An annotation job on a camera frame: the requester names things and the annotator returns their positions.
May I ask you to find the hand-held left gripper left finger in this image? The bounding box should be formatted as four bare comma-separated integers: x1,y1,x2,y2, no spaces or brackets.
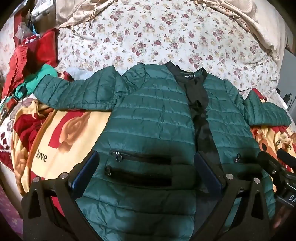
21,150,100,241

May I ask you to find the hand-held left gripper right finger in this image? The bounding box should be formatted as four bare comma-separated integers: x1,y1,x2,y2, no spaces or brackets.
194,152,276,241

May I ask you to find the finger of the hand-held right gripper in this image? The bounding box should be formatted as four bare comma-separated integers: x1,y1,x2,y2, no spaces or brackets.
257,151,289,178
277,149,296,166

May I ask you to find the green quilted puffer jacket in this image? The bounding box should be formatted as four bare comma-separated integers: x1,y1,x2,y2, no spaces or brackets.
34,61,292,241

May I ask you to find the person's right hand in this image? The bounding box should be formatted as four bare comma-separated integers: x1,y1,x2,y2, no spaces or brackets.
272,206,295,231

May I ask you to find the rose printed yellow blanket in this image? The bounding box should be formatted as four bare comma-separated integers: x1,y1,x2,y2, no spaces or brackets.
9,71,296,197

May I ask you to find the light grey fleece garment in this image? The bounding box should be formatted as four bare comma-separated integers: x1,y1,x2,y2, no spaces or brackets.
69,69,95,81

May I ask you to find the bright green garment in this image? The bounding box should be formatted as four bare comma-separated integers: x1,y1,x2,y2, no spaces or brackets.
10,64,58,102

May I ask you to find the red cloth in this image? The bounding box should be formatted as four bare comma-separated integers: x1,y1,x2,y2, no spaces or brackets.
8,28,60,93

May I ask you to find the floral print quilt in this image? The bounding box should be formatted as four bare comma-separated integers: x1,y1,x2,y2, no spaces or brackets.
54,0,281,96

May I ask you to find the clear plastic container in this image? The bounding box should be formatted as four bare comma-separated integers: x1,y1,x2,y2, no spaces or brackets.
30,0,58,22

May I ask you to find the black charger with cable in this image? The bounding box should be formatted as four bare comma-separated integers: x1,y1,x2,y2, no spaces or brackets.
283,93,294,109

